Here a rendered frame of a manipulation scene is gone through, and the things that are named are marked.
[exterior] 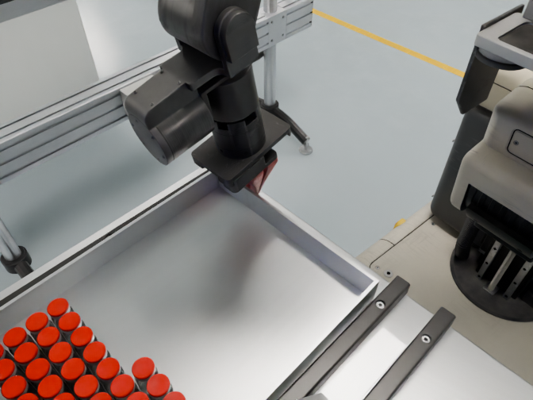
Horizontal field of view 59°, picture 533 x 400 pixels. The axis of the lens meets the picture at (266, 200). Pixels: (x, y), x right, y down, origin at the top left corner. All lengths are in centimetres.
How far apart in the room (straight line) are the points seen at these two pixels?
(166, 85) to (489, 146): 63
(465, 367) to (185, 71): 40
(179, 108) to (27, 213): 161
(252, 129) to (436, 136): 180
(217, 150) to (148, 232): 15
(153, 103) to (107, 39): 258
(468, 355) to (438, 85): 214
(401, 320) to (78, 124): 115
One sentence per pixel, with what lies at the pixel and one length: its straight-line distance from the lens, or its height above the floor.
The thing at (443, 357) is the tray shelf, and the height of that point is 88.
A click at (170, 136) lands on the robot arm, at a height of 108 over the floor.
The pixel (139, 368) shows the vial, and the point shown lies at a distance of 47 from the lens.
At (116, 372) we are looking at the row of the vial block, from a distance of 47.
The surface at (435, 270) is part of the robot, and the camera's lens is 137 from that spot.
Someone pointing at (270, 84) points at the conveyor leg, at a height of 25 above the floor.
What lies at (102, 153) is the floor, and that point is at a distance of 216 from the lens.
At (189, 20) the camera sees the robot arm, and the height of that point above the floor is 116.
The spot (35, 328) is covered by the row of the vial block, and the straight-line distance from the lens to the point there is 52.
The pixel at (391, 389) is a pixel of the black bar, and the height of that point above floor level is 90.
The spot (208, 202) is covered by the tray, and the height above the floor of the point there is 88.
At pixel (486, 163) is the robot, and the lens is 89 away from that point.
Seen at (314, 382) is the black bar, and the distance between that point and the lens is 48.
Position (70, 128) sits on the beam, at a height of 50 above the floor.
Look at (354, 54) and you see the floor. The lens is 275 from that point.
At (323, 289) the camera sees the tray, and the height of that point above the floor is 88.
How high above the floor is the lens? 134
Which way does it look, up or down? 47 degrees down
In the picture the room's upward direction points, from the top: straight up
